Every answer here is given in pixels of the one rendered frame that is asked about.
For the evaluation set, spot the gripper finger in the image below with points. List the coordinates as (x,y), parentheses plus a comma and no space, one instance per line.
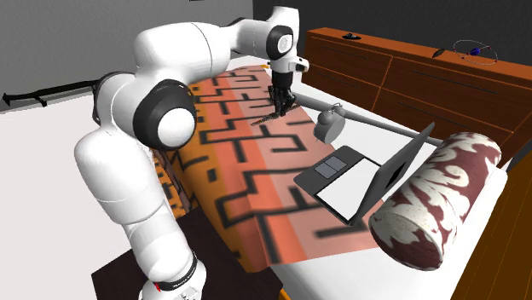
(275,97)
(288,100)

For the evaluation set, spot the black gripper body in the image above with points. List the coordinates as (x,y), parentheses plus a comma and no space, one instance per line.
(281,79)

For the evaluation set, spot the thin brown pencil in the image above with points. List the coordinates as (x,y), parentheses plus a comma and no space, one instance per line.
(264,120)

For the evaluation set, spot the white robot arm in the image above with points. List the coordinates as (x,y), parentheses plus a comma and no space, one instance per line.
(124,174)

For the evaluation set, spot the orange patterned blanket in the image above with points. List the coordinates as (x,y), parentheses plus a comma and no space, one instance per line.
(266,174)

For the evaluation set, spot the grey open laptop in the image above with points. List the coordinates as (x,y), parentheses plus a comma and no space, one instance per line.
(309,179)

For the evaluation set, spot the brown wooden dresser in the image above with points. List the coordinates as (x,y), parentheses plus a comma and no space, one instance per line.
(436,91)

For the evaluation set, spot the red and white bolster pillow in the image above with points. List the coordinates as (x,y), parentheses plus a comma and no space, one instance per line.
(428,199)

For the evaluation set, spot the dark robot stand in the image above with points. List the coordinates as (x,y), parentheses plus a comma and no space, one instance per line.
(232,274)

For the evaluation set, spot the white bed with wooden headboard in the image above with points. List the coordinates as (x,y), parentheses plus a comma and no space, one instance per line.
(374,278)

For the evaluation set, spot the long black bar fixture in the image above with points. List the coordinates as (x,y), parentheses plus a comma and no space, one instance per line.
(50,92)

